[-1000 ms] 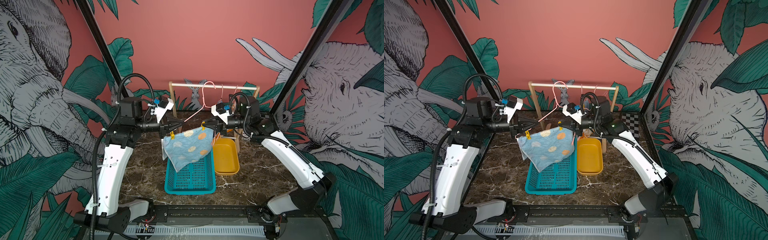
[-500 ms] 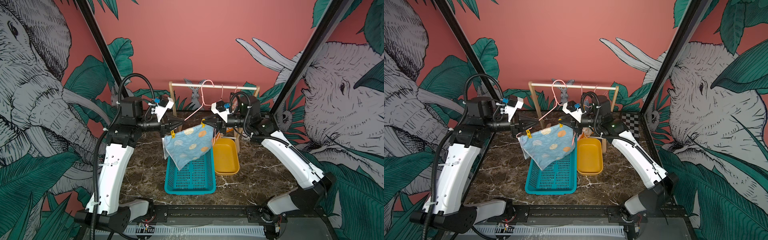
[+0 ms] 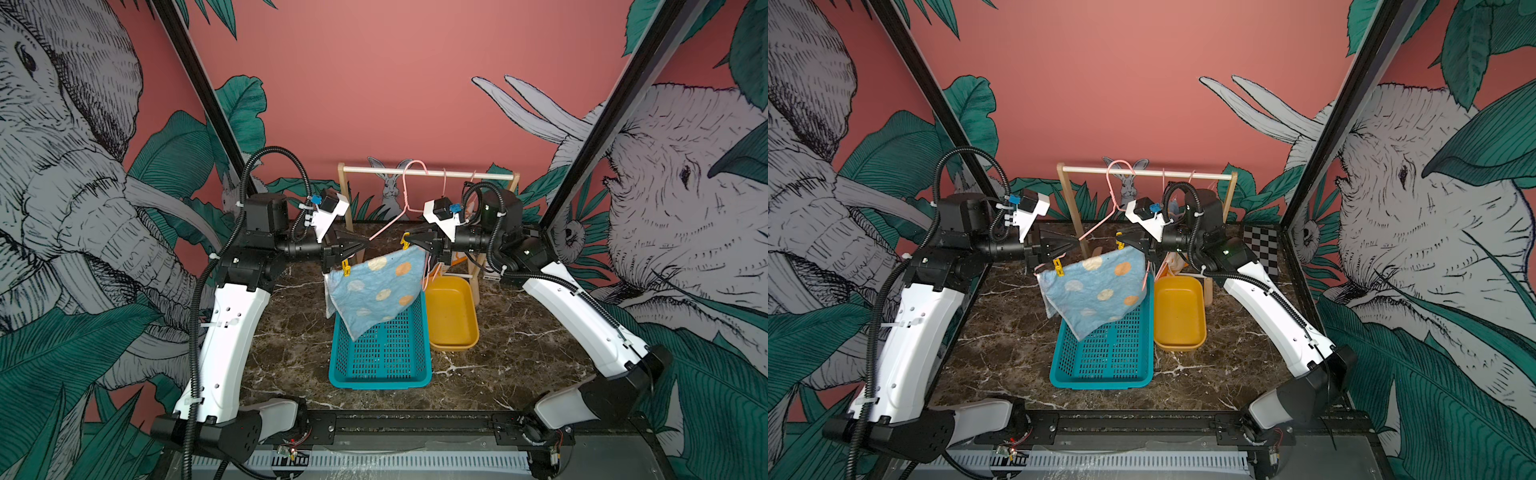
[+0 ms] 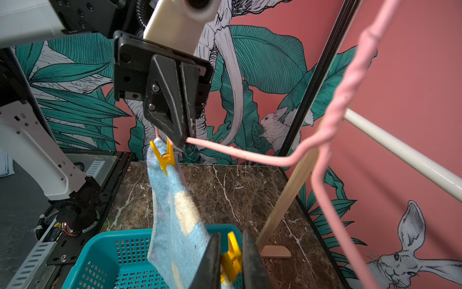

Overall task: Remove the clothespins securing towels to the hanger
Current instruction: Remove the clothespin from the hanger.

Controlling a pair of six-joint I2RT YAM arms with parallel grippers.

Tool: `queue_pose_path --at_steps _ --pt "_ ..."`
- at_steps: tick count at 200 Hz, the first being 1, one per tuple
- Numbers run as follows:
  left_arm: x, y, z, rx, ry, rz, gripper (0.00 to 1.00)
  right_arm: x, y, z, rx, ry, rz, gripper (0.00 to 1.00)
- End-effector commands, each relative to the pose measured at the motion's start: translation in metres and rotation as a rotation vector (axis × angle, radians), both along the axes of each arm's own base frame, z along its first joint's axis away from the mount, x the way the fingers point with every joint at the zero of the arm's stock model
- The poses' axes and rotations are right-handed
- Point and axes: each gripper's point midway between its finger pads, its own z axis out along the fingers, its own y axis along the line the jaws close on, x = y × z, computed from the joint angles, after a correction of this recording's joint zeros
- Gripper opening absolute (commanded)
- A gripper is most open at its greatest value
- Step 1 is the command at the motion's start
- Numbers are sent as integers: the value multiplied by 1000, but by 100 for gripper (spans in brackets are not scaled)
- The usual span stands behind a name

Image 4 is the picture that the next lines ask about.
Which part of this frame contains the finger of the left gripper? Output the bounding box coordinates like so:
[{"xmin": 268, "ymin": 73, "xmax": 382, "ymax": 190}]
[
  {"xmin": 143, "ymin": 54, "xmax": 186, "ymax": 148},
  {"xmin": 180, "ymin": 62, "xmax": 200, "ymax": 138}
]

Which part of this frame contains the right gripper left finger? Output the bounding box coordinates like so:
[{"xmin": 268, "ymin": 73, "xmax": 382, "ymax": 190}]
[{"xmin": 189, "ymin": 233, "xmax": 221, "ymax": 289}]

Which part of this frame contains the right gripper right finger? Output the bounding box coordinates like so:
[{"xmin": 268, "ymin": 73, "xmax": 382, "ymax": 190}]
[{"xmin": 242, "ymin": 231, "xmax": 273, "ymax": 289}]

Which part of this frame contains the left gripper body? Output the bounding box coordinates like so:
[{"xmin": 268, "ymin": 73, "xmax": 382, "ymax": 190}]
[{"xmin": 113, "ymin": 30, "xmax": 214, "ymax": 119}]

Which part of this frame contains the yellow clothespin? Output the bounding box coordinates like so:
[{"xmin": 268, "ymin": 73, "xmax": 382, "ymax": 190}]
[
  {"xmin": 220, "ymin": 232, "xmax": 242, "ymax": 284},
  {"xmin": 150, "ymin": 138, "xmax": 176, "ymax": 176}
]

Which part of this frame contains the blue dotted towel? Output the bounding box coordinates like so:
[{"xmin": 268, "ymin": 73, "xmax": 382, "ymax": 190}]
[{"xmin": 145, "ymin": 144, "xmax": 235, "ymax": 289}]

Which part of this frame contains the pink wire hanger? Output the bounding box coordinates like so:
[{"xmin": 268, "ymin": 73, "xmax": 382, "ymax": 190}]
[{"xmin": 186, "ymin": 1, "xmax": 400, "ymax": 289}]

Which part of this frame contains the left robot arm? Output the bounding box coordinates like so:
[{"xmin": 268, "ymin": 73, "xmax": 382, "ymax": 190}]
[{"xmin": 1, "ymin": 1, "xmax": 220, "ymax": 236}]

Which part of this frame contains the teal plastic basket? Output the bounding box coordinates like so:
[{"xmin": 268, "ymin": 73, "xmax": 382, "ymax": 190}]
[{"xmin": 63, "ymin": 229, "xmax": 243, "ymax": 289}]

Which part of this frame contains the wooden clothes rack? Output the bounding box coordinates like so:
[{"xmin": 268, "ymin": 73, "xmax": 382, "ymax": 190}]
[{"xmin": 255, "ymin": 106, "xmax": 462, "ymax": 259}]

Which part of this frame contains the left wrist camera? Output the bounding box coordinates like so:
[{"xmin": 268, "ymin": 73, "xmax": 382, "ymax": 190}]
[{"xmin": 143, "ymin": 0, "xmax": 220, "ymax": 55}]

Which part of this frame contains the white slotted cable duct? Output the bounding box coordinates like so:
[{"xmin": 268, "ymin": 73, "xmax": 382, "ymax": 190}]
[{"xmin": 5, "ymin": 160, "xmax": 105, "ymax": 289}]

